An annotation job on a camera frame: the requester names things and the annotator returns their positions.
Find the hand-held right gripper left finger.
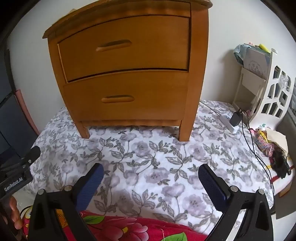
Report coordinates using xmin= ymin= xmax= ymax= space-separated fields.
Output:
xmin=28 ymin=163 xmax=104 ymax=241

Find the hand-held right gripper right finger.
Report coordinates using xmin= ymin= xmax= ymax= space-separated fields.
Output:
xmin=198 ymin=164 xmax=274 ymax=241

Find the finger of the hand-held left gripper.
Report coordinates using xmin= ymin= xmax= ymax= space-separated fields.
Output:
xmin=20 ymin=146 xmax=41 ymax=165

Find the person's left hand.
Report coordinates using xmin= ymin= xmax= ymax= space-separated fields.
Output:
xmin=10 ymin=197 xmax=23 ymax=230

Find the dark grey refrigerator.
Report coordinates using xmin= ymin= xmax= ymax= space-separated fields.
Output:
xmin=0 ymin=49 xmax=40 ymax=167

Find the pink board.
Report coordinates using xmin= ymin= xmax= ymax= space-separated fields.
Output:
xmin=14 ymin=89 xmax=40 ymax=136

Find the red floral blanket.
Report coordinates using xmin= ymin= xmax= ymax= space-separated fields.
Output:
xmin=20 ymin=205 xmax=208 ymax=241

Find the grey floral bed sheet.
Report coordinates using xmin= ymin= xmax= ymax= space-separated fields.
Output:
xmin=23 ymin=100 xmax=275 ymax=234

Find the white mat red trim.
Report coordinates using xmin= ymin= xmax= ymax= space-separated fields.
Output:
xmin=266 ymin=158 xmax=296 ymax=197

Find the white power strip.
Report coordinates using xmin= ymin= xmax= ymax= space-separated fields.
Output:
xmin=219 ymin=113 xmax=240 ymax=133

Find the colourful trinket pile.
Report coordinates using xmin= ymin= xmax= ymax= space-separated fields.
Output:
xmin=253 ymin=128 xmax=275 ymax=156

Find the black charger adapter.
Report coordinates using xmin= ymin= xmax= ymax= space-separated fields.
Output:
xmin=230 ymin=111 xmax=242 ymax=127

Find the black fuzzy item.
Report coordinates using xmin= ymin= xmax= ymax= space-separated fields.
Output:
xmin=272 ymin=148 xmax=293 ymax=179

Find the white lattice shelf rack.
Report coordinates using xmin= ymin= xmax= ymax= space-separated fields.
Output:
xmin=232 ymin=50 xmax=296 ymax=130

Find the wooden nightstand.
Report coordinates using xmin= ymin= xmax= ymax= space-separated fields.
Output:
xmin=42 ymin=0 xmax=213 ymax=142

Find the pale printed book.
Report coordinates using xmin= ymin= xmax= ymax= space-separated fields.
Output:
xmin=244 ymin=47 xmax=271 ymax=78

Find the crumpled blue-grey plastic bag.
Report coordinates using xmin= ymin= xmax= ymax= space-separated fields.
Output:
xmin=233 ymin=44 xmax=251 ymax=64

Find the plain wooden nightstand drawer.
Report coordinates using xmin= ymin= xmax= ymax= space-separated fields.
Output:
xmin=57 ymin=16 xmax=190 ymax=82

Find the black charger cable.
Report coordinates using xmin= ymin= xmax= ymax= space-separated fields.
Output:
xmin=238 ymin=108 xmax=277 ymax=197

